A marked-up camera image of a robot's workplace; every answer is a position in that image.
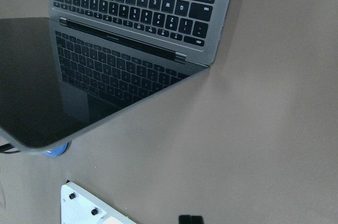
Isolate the grey laptop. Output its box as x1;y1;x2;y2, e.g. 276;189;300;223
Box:
1;0;230;154

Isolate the blue desk lamp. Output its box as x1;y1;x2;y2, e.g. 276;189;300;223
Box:
43;142;71;158

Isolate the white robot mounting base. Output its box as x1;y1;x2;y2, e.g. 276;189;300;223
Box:
60;182;134;223

